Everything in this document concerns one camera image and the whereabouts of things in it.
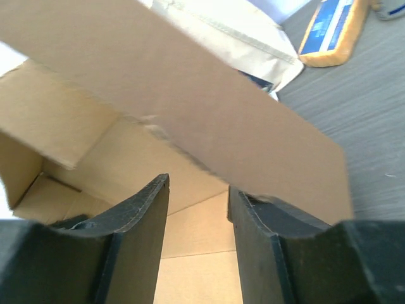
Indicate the beige canvas tote bag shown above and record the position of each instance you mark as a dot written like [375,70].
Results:
[240,34]

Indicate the brown cardboard box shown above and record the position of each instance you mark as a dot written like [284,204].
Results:
[111,95]

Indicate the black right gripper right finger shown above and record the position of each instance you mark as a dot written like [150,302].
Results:
[286,255]

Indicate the silver blue drink can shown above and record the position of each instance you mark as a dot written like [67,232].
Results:
[388,9]

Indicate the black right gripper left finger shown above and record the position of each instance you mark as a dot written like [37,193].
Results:
[110,258]

